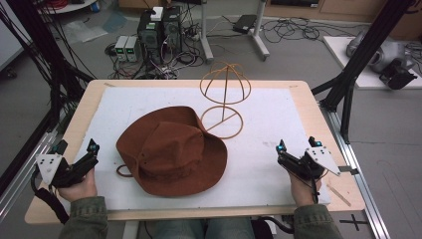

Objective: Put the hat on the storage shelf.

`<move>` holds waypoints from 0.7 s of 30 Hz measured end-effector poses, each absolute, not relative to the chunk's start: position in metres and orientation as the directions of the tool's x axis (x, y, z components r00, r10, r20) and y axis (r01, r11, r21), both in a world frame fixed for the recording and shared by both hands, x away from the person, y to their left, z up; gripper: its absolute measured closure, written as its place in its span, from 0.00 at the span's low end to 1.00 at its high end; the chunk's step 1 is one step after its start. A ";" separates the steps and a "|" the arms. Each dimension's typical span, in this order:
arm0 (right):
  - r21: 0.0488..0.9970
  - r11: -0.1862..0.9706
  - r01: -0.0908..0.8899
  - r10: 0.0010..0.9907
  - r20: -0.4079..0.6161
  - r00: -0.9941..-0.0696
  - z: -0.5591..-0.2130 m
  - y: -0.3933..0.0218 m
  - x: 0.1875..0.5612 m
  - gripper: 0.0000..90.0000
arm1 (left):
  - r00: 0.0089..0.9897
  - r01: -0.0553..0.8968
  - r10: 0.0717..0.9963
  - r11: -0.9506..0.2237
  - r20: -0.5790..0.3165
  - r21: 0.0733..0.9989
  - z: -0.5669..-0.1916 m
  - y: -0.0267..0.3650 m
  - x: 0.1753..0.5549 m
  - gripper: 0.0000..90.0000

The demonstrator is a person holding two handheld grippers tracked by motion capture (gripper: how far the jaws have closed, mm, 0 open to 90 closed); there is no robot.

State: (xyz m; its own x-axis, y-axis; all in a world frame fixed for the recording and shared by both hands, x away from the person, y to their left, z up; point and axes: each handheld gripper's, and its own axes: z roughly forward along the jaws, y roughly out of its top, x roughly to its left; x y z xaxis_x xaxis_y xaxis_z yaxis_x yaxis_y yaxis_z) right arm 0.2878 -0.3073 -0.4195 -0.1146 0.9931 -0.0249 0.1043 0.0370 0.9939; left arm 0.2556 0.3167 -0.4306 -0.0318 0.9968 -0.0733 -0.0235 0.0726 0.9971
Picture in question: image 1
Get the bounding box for tangle of black floor cables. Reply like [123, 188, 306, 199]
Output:
[261, 17, 359, 45]

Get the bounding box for round white table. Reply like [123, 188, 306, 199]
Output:
[37, 0, 98, 15]

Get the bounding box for white metal stand legs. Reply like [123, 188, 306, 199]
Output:
[198, 0, 271, 65]

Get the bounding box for person's left hand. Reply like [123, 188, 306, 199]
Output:
[57, 167, 99, 203]

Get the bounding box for strip of tan tape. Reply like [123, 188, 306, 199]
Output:
[325, 183, 352, 208]

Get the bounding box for aluminium rail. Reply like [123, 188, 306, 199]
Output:
[319, 102, 393, 239]
[0, 127, 64, 224]

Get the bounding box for person's right leg in jeans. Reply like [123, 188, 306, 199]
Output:
[204, 217, 256, 239]

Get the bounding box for black frame post with cables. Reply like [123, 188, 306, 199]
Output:
[0, 0, 98, 197]

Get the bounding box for small white box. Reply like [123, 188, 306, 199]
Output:
[150, 6, 164, 22]

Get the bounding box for bundle of computer cables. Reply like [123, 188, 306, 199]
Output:
[105, 33, 206, 81]

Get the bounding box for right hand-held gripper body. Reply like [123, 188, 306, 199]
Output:
[281, 146, 342, 182]

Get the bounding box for white cabinet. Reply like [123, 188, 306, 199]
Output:
[0, 0, 25, 73]

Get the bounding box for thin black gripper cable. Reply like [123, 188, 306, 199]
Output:
[307, 163, 320, 204]

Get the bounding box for clear plastic sheet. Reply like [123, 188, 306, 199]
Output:
[62, 19, 109, 45]

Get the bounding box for black computer tower green label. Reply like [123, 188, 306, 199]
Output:
[136, 11, 164, 65]

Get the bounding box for grey power supply unit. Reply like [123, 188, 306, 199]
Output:
[114, 35, 129, 63]
[124, 36, 142, 64]

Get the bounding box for brown wide-brim hat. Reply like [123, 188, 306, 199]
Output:
[115, 106, 229, 197]

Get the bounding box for person's left leg in jeans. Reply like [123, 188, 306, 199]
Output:
[152, 218, 206, 239]

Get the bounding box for grey robot head shell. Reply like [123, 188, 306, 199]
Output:
[345, 31, 412, 75]

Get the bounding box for black device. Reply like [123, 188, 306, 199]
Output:
[378, 59, 419, 91]

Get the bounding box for person's right hand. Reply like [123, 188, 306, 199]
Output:
[287, 170, 322, 207]

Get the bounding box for white floor board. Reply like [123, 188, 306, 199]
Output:
[322, 35, 422, 91]

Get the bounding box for white table mat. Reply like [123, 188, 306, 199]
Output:
[68, 86, 332, 212]

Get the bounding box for black hose under table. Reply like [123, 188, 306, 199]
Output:
[250, 215, 296, 239]

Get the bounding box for wooden wire hat stand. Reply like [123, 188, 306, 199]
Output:
[199, 61, 252, 140]

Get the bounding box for flat black box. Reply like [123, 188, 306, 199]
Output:
[232, 14, 259, 35]

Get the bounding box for small metal bracket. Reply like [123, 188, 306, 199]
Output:
[337, 164, 360, 176]

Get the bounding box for person's leg in jeans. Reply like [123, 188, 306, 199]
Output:
[152, 218, 206, 239]
[204, 217, 256, 239]

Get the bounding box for thick black sleeved cable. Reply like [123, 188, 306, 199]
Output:
[30, 164, 71, 225]

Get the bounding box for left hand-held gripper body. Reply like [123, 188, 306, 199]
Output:
[35, 150, 92, 189]

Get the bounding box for white table leg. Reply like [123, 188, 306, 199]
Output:
[121, 220, 140, 239]

